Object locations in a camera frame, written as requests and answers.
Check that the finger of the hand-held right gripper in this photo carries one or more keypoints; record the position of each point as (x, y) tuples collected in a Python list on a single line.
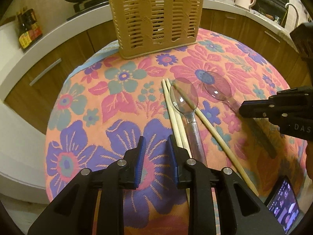
[(298, 92), (259, 109)]

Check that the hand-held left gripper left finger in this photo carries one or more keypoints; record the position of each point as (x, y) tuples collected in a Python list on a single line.
[(139, 161)]

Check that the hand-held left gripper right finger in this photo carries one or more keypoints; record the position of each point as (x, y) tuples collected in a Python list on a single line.
[(173, 161)]

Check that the clear plastic spoon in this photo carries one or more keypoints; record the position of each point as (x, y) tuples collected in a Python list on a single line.
[(195, 137), (215, 85)]

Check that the single wooden chopstick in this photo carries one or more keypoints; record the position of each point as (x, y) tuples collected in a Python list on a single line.
[(172, 115), (178, 115), (220, 139)]

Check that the tan plastic slotted utensil basket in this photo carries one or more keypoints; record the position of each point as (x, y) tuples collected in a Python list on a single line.
[(137, 46)]

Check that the dark blurred object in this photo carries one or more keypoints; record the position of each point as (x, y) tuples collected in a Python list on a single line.
[(303, 41)]

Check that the floral orange tablecloth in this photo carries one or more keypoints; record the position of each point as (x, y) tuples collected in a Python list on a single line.
[(97, 102)]

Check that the metal faucet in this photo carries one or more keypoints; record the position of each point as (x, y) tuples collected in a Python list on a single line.
[(293, 9)]

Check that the black smartphone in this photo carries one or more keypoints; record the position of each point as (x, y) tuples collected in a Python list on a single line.
[(283, 205)]

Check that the wooden base cabinet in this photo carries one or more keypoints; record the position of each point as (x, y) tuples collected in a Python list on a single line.
[(80, 46)]

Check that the white kitchen countertop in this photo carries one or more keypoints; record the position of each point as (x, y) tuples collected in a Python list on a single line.
[(49, 36)]

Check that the black gas stove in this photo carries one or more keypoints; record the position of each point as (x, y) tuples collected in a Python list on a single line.
[(83, 11)]

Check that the black pan support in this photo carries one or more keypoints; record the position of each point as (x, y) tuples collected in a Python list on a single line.
[(85, 3)]

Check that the dark sauce bottle red label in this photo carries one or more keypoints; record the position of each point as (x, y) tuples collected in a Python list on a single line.
[(35, 27)]

